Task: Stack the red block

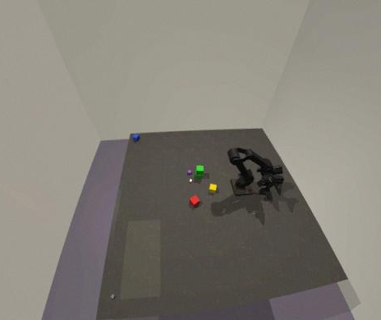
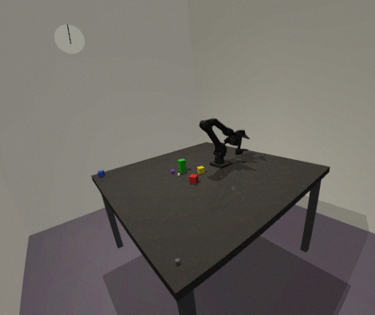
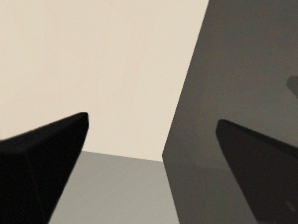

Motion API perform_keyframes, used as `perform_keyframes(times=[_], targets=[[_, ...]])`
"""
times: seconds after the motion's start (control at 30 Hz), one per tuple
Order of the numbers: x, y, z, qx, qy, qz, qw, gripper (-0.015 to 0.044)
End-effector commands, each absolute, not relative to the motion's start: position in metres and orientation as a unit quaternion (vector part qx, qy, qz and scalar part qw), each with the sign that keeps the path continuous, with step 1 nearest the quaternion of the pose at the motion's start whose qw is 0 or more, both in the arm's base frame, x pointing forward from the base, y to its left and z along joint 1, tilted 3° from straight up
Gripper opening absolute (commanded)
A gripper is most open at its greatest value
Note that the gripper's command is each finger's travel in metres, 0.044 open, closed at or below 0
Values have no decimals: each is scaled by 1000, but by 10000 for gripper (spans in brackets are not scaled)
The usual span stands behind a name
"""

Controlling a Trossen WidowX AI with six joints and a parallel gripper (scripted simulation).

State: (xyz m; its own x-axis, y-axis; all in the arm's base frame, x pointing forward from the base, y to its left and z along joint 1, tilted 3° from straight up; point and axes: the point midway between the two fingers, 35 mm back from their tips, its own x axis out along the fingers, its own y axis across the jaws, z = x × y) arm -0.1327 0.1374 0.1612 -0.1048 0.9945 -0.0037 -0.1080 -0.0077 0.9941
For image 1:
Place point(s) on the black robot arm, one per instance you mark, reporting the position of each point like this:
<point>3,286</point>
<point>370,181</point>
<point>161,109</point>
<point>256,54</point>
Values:
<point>246,176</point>

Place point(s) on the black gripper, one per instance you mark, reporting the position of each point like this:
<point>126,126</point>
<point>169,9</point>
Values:
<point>276,181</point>

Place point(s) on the yellow block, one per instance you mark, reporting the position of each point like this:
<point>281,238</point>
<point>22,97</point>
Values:
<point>212,188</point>

